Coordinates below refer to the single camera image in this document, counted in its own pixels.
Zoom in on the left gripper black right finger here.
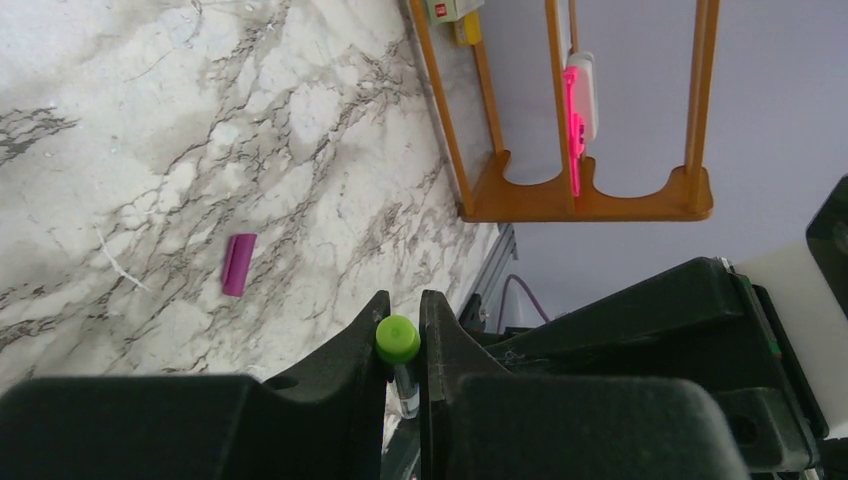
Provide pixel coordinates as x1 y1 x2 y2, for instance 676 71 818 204
419 290 749 479

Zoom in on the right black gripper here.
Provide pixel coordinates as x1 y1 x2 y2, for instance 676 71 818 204
489 257 829 472

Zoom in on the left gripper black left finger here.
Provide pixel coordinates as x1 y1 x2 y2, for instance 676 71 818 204
1 291 390 479

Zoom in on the silver pen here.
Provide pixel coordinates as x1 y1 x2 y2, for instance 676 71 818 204
375 315 421 419

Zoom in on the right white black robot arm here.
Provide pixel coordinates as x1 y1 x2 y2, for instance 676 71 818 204
490 180 847 479

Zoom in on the pink pen cap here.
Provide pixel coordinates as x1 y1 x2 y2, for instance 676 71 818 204
221 233 258 297

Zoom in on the orange wooden rack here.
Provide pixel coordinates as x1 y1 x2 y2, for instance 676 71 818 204
410 1 720 223

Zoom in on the pink item in rack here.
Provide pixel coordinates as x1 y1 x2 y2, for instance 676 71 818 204
563 66 585 197

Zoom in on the white package in rack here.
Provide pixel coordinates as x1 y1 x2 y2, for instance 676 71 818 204
425 0 485 25

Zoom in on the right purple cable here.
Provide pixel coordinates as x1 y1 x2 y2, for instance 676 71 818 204
495 274 551 333

